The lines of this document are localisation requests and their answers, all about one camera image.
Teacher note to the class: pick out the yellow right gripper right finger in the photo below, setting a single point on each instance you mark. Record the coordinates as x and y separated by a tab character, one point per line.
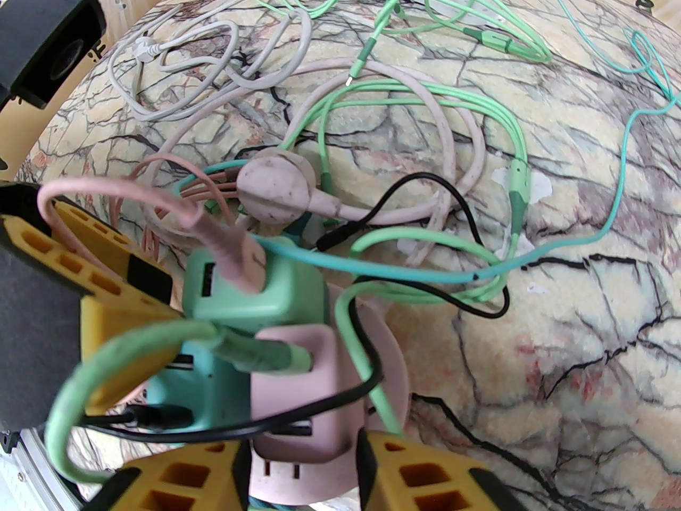
420	485

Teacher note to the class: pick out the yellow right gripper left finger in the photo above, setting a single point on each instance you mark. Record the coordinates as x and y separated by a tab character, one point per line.
186	490

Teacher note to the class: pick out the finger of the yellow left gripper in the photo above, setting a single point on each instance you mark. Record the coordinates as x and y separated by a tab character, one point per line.
106	349
90	221

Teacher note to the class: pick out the teal USB charger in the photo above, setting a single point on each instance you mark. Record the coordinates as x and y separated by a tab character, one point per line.
213	386

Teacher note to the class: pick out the pale pink USB charger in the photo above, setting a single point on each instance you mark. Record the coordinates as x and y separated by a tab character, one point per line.
298	397

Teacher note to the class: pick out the pale pink power strip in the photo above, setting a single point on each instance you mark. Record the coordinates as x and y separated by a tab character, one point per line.
395	338

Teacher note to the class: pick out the mint green USB charger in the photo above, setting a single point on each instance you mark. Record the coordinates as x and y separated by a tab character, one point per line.
276	296

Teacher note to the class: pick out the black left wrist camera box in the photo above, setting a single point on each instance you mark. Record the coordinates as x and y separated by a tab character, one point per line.
48	46

